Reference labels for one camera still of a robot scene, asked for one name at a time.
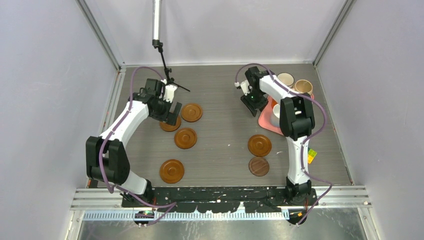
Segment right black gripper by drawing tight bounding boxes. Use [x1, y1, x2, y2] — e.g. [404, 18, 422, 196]
[240, 89, 269, 117]

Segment brown wooden coaster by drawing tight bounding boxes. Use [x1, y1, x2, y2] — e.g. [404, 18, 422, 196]
[159, 159, 185, 184]
[159, 116, 182, 132]
[181, 103, 203, 123]
[174, 127, 198, 149]
[247, 134, 272, 157]

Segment pink plastic tray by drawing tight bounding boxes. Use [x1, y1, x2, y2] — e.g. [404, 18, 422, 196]
[258, 94, 316, 140]

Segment dark walnut wooden coaster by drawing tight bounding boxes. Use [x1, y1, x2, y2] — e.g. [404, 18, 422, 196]
[248, 156, 270, 177]

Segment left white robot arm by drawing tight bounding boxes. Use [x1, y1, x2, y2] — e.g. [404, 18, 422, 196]
[85, 78, 182, 207]

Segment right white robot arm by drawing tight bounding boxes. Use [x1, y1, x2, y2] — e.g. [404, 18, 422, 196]
[234, 63, 315, 205]

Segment white ceramic mug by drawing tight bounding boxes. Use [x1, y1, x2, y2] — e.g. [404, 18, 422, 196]
[270, 104, 280, 128]

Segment cream ceramic mug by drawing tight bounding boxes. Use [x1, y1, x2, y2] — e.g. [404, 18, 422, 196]
[277, 72, 295, 88]

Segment beige ceramic mug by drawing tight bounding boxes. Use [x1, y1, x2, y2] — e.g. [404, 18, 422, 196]
[293, 79, 314, 95]

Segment colourful cube block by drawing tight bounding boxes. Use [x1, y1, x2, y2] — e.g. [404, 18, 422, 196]
[307, 148, 318, 164]

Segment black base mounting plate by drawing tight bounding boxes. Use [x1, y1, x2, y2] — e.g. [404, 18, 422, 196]
[122, 186, 318, 214]

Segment black tripod with silver pole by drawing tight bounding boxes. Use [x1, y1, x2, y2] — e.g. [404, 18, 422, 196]
[151, 0, 191, 93]

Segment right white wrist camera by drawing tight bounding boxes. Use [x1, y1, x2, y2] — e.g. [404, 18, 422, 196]
[234, 80, 250, 96]

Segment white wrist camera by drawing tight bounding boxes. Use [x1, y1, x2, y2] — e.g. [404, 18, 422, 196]
[234, 80, 250, 96]
[161, 79, 178, 103]

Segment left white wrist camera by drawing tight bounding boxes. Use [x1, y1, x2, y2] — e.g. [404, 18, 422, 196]
[161, 79, 178, 103]

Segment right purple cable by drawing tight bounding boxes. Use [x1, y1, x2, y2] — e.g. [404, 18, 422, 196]
[235, 62, 333, 227]

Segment purple cable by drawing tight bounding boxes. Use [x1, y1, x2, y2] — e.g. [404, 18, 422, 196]
[235, 62, 333, 227]
[98, 66, 177, 227]

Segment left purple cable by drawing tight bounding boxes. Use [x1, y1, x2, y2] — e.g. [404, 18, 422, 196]
[98, 66, 177, 227]

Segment aluminium frame rail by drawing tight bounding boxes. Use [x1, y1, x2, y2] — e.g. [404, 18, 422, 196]
[70, 185, 372, 221]

